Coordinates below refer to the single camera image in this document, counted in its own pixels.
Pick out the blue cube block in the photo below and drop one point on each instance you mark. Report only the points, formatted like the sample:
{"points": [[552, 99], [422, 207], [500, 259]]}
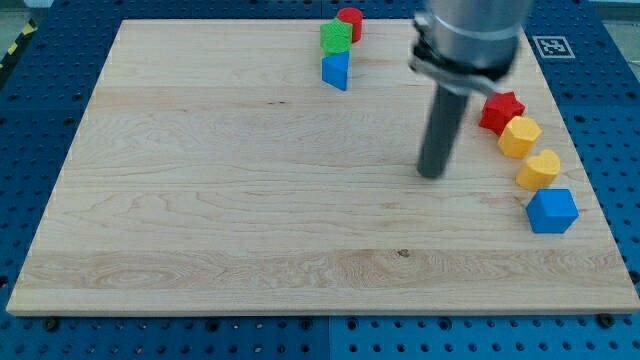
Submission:
{"points": [[552, 211]]}

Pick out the wooden board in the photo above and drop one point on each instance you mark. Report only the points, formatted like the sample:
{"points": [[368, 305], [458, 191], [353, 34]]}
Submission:
{"points": [[214, 173]]}

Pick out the blue triangle block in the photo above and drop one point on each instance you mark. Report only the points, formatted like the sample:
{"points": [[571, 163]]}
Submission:
{"points": [[335, 70]]}

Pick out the green block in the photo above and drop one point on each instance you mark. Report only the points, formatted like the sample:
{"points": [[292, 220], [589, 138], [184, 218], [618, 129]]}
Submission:
{"points": [[335, 37]]}

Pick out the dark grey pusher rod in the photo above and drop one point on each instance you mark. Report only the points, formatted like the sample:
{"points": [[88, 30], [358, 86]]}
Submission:
{"points": [[445, 117]]}

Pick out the red cylinder block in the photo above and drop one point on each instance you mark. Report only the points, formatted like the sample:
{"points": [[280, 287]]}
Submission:
{"points": [[353, 16]]}

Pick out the red star block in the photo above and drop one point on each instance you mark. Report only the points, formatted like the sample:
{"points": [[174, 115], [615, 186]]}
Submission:
{"points": [[498, 111]]}

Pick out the yellow hexagon block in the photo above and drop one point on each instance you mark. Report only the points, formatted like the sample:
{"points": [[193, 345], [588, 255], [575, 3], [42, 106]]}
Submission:
{"points": [[519, 136]]}

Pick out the yellow heart block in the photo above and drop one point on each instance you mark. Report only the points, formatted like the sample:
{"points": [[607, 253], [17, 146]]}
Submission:
{"points": [[539, 171]]}

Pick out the white fiducial marker tag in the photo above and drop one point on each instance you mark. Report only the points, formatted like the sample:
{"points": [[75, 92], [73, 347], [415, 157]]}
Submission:
{"points": [[553, 47]]}

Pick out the yellow black hazard tape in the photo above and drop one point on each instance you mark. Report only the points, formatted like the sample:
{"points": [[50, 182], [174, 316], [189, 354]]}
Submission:
{"points": [[23, 39]]}

